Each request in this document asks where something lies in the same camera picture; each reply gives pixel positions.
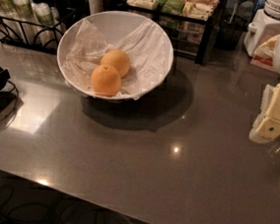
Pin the white tea bag packets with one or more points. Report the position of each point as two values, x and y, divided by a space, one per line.
147 4

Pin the stacked paper cups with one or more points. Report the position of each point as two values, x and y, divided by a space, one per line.
43 14
7 9
24 9

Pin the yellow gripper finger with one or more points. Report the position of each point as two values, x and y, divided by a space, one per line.
266 127

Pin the left stacked paper cups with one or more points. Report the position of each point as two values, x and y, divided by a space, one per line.
7 9

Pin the black tea bag shelf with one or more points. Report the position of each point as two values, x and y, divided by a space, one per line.
190 36

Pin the white bowl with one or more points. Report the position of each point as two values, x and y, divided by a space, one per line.
115 25

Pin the orange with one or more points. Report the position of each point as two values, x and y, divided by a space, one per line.
117 59
105 81

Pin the red white sugar packet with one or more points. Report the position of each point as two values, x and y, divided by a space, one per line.
262 62

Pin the white kitchen appliance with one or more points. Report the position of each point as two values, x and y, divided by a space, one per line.
265 25

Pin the middle stacked paper cups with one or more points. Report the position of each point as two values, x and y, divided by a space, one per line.
24 9

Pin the white paper liner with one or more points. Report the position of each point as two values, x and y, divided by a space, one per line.
145 55

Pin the right stacked paper cups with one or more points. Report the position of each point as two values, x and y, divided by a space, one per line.
43 14

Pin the black wire cup rack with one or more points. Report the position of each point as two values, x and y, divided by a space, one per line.
35 36

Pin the cream tea bag packets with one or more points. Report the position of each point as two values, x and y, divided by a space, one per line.
198 11

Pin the green tea bag packets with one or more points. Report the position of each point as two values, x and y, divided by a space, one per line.
170 6

